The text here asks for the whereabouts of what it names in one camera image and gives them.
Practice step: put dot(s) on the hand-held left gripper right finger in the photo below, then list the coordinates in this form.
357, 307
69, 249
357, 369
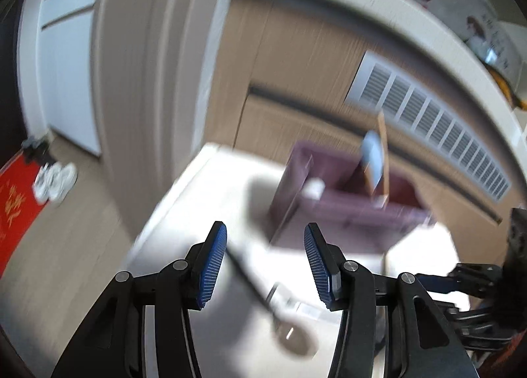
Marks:
321, 267

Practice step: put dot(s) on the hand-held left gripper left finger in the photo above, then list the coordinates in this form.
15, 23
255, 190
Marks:
212, 267

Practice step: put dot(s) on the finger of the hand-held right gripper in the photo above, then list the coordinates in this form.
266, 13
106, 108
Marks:
440, 283
477, 322

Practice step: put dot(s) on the purple plastic utensil box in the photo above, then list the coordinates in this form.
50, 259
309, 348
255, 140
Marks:
350, 217

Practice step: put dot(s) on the dark brown translucent spoon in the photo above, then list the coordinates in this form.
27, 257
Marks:
294, 337

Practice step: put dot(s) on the grey metal utensil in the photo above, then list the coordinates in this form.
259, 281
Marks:
304, 310

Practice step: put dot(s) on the cream tablecloth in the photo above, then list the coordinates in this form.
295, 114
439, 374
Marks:
193, 213

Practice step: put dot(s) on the grey vent grille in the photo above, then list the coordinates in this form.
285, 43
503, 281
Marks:
432, 118

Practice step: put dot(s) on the white shoe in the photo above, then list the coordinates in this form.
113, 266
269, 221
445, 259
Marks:
65, 178
43, 185

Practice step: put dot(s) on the red doormat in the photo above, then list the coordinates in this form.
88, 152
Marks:
16, 205

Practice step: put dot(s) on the dark shoes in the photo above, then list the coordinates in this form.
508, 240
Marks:
37, 147

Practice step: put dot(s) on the wooden cabinet front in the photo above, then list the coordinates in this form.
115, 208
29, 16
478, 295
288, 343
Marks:
288, 53

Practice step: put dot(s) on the white and wood shelf cabinet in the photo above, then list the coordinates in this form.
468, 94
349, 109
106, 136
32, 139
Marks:
70, 73

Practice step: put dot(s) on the wooden door frame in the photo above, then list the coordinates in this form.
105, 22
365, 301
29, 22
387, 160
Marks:
144, 73

